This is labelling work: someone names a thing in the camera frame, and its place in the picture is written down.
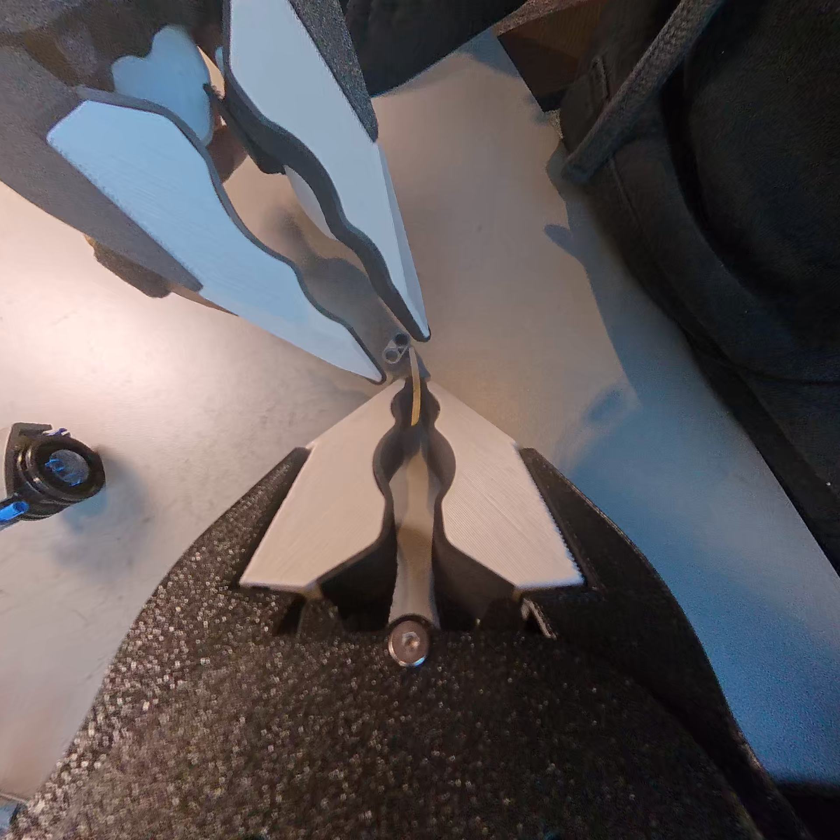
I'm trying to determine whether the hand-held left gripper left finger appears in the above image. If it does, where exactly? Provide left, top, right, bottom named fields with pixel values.
left=239, top=382, right=404, bottom=599

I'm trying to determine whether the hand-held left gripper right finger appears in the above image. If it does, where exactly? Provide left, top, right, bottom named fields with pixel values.
left=423, top=381, right=585, bottom=592

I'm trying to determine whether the person's right forearm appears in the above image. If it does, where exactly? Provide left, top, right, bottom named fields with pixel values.
left=348, top=0, right=526, bottom=96

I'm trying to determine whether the person's black printed sweatshirt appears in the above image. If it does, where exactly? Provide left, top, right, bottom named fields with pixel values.
left=545, top=0, right=840, bottom=546

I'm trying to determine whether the person's right hand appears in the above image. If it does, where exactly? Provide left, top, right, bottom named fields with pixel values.
left=209, top=121, right=249, bottom=183

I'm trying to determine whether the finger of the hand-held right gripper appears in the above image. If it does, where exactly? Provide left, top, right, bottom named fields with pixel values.
left=222, top=0, right=432, bottom=342
left=47, top=97, right=386, bottom=384

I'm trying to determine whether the grey black wheel assembly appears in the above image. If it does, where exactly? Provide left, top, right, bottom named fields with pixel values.
left=0, top=423, right=106, bottom=529

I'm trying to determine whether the grey desk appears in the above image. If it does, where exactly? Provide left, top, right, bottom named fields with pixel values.
left=0, top=29, right=840, bottom=808

